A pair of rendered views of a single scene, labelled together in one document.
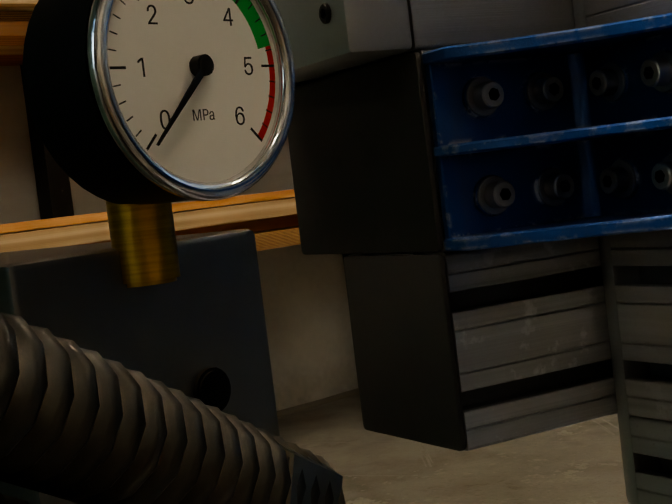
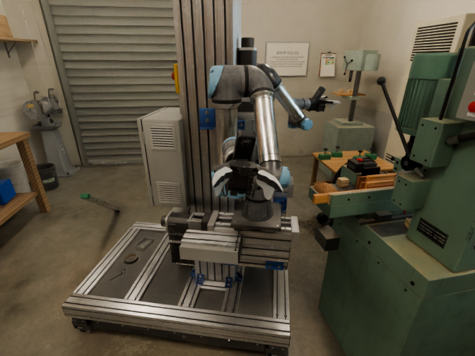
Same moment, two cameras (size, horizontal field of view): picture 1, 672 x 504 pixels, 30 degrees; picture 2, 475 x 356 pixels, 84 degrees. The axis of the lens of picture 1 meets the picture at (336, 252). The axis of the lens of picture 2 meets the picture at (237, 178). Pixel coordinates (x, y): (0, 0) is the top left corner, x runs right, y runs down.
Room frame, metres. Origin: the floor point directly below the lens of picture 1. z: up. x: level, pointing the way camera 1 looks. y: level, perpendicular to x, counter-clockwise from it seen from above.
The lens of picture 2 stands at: (1.61, 0.41, 1.48)
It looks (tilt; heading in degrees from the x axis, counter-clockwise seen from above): 24 degrees down; 216
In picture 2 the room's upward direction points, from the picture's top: straight up
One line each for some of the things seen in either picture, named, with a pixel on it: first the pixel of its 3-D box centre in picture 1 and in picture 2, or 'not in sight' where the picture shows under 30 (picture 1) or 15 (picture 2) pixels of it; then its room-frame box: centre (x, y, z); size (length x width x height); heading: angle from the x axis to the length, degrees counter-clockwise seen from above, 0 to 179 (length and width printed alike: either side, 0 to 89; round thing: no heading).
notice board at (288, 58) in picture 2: not in sight; (286, 59); (-2.13, -1.48, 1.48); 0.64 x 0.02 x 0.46; 133
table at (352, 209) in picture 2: not in sight; (367, 191); (0.25, 0.23, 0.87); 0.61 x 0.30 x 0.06; 138
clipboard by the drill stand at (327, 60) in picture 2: not in sight; (328, 63); (-2.53, -1.02, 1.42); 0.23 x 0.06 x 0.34; 133
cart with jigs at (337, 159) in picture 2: not in sight; (348, 178); (-1.18, -0.17, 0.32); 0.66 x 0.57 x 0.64; 134
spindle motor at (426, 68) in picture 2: not in sight; (428, 95); (0.25, 0.37, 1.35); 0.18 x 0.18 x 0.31
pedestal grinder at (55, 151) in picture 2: not in sight; (50, 133); (0.31, -3.67, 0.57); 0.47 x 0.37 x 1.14; 43
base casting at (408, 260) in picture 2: not in sight; (413, 233); (0.33, 0.46, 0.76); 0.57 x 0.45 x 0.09; 48
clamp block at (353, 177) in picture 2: not in sight; (359, 176); (0.19, 0.17, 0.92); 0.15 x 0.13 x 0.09; 138
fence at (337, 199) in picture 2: not in sight; (391, 193); (0.34, 0.34, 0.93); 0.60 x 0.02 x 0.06; 138
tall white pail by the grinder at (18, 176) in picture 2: not in sight; (13, 183); (0.97, -3.14, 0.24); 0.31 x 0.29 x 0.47; 43
